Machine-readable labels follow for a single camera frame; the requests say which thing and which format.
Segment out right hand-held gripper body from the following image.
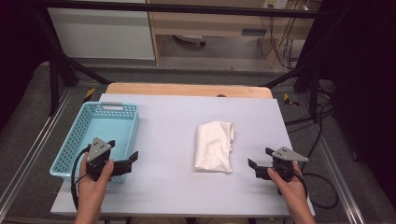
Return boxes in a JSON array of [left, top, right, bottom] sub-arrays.
[[271, 146, 309, 184]]

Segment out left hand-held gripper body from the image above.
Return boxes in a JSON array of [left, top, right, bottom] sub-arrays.
[[85, 136, 114, 182]]

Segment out light blue plastic basket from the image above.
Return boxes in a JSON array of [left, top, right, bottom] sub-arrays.
[[49, 101, 140, 185]]

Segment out white cloth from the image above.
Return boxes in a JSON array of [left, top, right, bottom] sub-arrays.
[[193, 120, 235, 174]]

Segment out person's right hand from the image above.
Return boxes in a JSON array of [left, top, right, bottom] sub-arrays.
[[266, 161, 309, 206]]

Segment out person's left hand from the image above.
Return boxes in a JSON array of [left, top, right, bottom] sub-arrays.
[[77, 152, 115, 201]]

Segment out yellow black tape piece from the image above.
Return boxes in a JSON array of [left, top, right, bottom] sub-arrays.
[[283, 92, 301, 107], [82, 87, 97, 104]]

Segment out black metal stand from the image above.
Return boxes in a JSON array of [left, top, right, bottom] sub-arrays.
[[264, 62, 322, 123], [31, 8, 113, 117]]

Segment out wooden table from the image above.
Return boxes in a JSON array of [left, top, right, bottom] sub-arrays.
[[105, 82, 275, 100]]

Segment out white cabinet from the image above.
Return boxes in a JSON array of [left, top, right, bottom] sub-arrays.
[[47, 7, 156, 61]]

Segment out black curtain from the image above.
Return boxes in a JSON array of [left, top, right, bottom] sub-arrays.
[[0, 0, 49, 132], [317, 0, 396, 207]]

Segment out office chair base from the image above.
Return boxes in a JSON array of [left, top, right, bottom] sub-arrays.
[[172, 34, 207, 49]]

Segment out light wooden desk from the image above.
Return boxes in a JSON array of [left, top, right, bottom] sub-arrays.
[[146, 0, 323, 68]]

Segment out white power strip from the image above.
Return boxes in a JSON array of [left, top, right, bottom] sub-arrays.
[[262, 0, 290, 10]]

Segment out black metal crossbar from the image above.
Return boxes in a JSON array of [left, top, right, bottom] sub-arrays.
[[31, 1, 319, 20]]

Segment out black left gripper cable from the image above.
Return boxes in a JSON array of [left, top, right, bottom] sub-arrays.
[[70, 147, 92, 211]]

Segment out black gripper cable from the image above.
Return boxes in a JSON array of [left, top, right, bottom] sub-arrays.
[[292, 169, 340, 210], [70, 147, 92, 211]]

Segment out black floor cables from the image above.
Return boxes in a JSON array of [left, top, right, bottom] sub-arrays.
[[284, 88, 338, 164]]

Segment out aluminium floor rail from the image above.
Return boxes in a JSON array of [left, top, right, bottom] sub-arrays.
[[0, 88, 75, 207], [306, 124, 366, 224]]

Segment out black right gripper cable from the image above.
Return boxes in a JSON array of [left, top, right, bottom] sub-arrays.
[[292, 169, 340, 210]]

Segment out hanging cables under desk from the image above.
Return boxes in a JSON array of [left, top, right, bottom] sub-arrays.
[[268, 15, 301, 71]]

